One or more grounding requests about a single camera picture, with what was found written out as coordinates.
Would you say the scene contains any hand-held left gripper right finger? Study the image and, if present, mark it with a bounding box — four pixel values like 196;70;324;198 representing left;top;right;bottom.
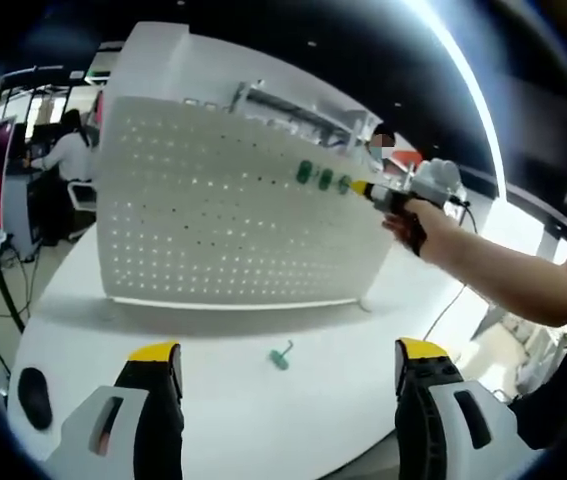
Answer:
393;337;523;480

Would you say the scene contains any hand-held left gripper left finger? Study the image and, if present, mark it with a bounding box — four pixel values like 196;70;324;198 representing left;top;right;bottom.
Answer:
47;341;185;480

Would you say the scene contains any white perforated mounting plate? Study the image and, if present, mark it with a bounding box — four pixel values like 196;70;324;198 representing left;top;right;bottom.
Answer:
95;94;398;312

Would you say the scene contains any person's right hand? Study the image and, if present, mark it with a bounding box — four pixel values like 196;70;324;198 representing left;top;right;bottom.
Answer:
381;198;440;259

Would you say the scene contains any ceiling light strip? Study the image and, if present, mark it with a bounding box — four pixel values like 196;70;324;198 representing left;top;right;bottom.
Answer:
412;9;510;202

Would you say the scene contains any black computer mouse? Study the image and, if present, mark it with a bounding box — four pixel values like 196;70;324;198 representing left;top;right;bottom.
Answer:
16;367;55;432

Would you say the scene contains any person's dark clothing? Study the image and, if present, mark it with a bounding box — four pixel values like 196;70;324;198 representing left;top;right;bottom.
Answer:
507;219;567;451

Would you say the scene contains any grey metal shelf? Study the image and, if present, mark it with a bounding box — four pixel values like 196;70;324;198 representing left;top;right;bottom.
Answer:
232;78;385;151

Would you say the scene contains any white office chair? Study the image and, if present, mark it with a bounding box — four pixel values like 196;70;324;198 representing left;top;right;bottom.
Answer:
69;179;99;212

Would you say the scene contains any grey computer cabinet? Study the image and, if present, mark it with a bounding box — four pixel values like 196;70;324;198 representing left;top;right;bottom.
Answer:
2;172;44;257

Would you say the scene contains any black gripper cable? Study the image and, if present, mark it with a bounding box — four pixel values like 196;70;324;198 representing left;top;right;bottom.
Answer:
450;196;480;234

